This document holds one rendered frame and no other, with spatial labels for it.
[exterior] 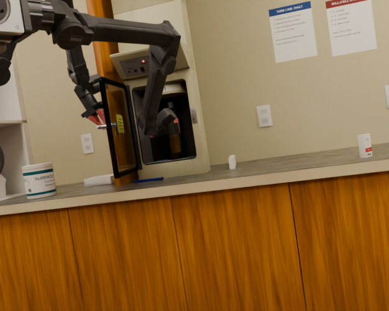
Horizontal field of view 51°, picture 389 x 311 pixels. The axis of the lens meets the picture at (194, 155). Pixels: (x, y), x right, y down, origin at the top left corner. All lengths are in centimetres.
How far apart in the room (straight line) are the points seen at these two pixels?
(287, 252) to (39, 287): 106
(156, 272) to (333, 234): 69
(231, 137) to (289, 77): 43
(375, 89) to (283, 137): 50
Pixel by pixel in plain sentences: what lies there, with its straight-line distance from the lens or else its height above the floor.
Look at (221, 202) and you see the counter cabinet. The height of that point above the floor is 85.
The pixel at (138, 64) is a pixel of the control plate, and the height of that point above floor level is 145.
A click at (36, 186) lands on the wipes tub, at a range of 195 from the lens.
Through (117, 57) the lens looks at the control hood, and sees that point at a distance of 185.
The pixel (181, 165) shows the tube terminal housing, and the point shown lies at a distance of 185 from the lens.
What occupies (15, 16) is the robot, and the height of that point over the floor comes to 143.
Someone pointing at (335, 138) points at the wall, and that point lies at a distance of 221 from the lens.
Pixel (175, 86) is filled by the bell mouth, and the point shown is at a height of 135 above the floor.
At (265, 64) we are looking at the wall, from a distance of 223.
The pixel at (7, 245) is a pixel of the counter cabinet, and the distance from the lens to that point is 200.
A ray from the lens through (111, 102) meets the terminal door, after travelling 169.
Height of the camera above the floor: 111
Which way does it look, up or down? 3 degrees down
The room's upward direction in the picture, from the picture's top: 9 degrees counter-clockwise
